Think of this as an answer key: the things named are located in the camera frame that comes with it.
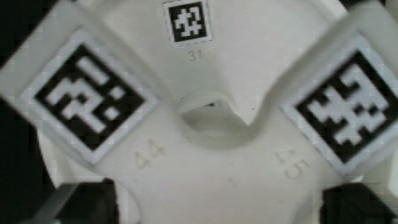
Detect white cross-shaped table base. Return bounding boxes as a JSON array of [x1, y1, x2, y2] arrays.
[[0, 0, 398, 224]]

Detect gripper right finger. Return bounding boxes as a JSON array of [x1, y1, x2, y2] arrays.
[[320, 183, 398, 224]]

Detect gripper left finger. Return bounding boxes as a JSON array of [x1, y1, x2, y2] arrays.
[[18, 178, 121, 224]]

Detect white round table top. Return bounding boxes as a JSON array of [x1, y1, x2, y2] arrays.
[[34, 0, 398, 188]]

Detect white cylindrical table leg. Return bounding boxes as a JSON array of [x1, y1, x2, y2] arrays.
[[177, 91, 247, 144]]

